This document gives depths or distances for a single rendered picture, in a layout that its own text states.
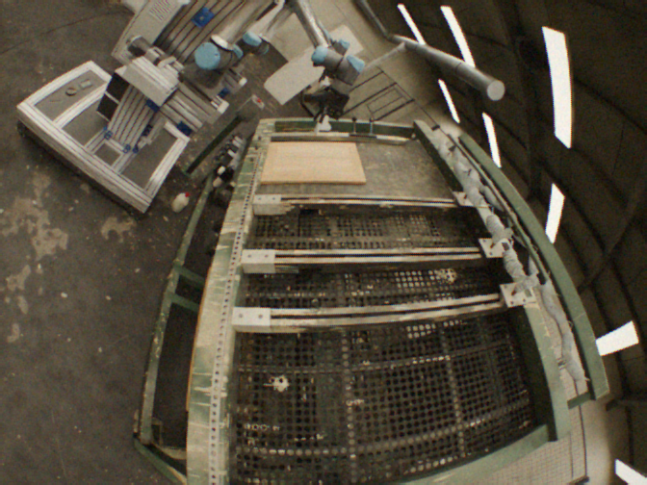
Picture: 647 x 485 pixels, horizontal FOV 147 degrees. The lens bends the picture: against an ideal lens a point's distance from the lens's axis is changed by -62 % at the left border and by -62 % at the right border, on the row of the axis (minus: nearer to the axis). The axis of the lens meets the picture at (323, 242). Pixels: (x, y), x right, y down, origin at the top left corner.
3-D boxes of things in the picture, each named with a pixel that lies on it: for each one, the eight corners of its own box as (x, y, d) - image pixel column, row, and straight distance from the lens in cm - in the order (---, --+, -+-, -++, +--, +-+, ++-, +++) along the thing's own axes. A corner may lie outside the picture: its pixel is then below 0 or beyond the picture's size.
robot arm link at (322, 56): (312, 61, 112) (335, 72, 111) (308, 61, 101) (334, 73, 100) (320, 45, 112) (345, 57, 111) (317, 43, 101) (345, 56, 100)
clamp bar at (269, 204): (257, 203, 125) (249, 162, 111) (473, 208, 154) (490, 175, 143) (253, 217, 118) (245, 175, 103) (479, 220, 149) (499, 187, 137)
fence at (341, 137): (271, 138, 183) (271, 133, 182) (402, 141, 195) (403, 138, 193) (271, 140, 179) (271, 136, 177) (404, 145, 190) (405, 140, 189)
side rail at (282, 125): (276, 130, 208) (275, 117, 204) (409, 136, 223) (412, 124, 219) (275, 134, 203) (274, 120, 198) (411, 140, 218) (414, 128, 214)
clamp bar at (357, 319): (239, 310, 92) (219, 274, 72) (514, 293, 129) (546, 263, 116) (236, 337, 89) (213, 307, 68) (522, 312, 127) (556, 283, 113)
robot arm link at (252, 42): (230, 42, 176) (246, 28, 173) (241, 45, 188) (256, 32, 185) (240, 54, 171) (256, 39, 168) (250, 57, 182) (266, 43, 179)
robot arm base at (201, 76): (187, 73, 129) (200, 58, 125) (198, 65, 143) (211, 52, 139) (210, 92, 128) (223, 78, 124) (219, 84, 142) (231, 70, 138)
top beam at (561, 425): (410, 130, 221) (413, 119, 218) (421, 131, 225) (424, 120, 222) (539, 443, 122) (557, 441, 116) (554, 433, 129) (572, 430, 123)
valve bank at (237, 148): (219, 141, 193) (241, 121, 182) (233, 154, 195) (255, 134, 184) (196, 183, 153) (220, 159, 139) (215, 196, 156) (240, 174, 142)
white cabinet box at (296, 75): (267, 79, 607) (342, 24, 588) (284, 96, 616) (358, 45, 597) (263, 86, 549) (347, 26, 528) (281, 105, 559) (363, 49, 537)
